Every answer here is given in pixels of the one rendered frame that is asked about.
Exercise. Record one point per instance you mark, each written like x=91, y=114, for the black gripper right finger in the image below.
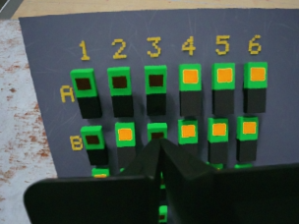
x=203, y=199

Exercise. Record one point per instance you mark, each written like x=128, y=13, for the grey switch panel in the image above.
x=252, y=53

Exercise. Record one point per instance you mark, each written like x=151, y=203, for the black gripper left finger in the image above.
x=115, y=199

